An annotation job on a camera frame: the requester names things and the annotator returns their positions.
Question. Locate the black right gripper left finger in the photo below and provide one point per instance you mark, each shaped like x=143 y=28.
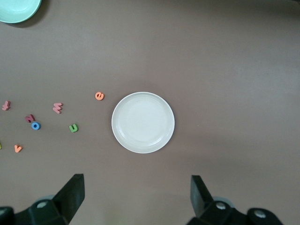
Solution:
x=69 y=201

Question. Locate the pink foam letter w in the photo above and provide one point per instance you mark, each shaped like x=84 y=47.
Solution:
x=57 y=108

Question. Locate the pale green plate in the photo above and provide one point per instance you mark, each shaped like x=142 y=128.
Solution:
x=16 y=9

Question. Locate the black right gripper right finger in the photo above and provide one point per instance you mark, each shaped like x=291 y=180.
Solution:
x=202 y=204

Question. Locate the green foam letter u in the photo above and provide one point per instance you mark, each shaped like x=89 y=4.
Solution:
x=73 y=129

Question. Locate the blue foam letter o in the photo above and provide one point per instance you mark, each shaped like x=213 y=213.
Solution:
x=32 y=125

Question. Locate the dark red foam letter n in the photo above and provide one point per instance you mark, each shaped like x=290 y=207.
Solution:
x=29 y=118

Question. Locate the orange foam letter e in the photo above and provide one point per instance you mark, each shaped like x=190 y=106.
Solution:
x=96 y=96

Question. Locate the pink foam letter f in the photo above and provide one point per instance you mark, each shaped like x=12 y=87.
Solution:
x=6 y=106

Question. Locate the beige plate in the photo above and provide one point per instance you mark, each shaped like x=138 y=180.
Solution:
x=143 y=122

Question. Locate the brown table cover sheet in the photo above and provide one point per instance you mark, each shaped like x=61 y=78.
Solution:
x=211 y=47

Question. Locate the orange foam letter v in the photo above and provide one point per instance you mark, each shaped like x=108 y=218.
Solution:
x=17 y=149

